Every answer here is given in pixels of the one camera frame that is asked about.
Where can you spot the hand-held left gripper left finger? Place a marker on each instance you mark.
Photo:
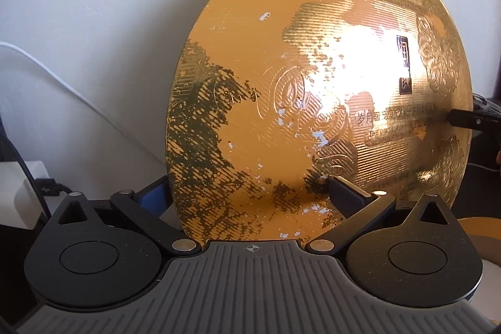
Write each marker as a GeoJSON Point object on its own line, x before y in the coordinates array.
{"type": "Point", "coordinates": [154, 195]}

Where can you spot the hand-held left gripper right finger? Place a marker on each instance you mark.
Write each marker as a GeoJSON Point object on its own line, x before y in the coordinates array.
{"type": "Point", "coordinates": [348, 197]}

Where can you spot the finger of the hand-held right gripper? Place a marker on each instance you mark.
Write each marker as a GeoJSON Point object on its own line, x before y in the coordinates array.
{"type": "Point", "coordinates": [467, 118]}

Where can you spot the round gold box lid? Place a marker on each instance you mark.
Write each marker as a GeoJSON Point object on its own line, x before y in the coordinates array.
{"type": "Point", "coordinates": [297, 91]}

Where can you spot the round gold gift box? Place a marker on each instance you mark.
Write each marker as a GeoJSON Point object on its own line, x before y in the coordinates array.
{"type": "Point", "coordinates": [483, 236]}

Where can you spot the dark wooden desktop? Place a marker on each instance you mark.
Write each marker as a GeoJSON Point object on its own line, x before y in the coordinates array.
{"type": "Point", "coordinates": [483, 189]}

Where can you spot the black plug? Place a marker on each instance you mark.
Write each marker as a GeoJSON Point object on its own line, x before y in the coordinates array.
{"type": "Point", "coordinates": [51, 187]}

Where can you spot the white power adapter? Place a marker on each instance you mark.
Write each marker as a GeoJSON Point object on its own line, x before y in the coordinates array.
{"type": "Point", "coordinates": [19, 197]}

